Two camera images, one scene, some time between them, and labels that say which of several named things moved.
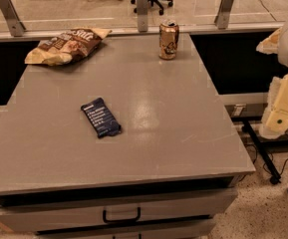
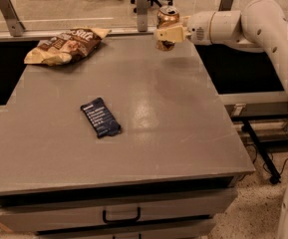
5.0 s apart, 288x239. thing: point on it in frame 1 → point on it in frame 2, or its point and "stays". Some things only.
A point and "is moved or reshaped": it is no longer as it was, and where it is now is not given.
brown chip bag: x=68 y=46 stays
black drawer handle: x=123 y=220 stays
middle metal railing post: x=142 y=6 stays
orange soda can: x=168 y=39 is moved or reshaped
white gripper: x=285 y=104 → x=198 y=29
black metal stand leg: x=275 y=176 stays
